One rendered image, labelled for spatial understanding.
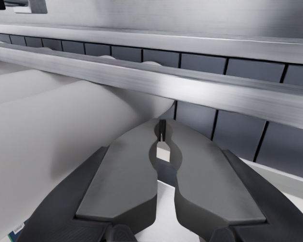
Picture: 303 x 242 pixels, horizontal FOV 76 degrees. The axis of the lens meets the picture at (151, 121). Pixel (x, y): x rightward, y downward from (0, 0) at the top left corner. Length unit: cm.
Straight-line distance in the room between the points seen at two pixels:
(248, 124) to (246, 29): 9
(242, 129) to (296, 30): 9
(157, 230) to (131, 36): 26
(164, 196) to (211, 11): 21
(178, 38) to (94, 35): 10
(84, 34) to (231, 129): 18
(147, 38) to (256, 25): 10
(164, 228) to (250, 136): 19
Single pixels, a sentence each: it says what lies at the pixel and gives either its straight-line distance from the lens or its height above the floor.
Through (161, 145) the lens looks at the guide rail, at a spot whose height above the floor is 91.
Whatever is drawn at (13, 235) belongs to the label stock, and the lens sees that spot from 53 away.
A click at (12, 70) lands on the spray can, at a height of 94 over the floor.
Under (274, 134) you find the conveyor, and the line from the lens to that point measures 18.
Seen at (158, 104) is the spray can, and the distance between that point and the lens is 15.
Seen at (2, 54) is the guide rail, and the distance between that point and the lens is 20.
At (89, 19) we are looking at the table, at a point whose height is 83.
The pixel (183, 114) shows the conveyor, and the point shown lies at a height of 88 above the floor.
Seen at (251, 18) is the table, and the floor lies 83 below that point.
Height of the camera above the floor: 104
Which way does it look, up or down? 50 degrees down
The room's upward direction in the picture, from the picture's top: 127 degrees counter-clockwise
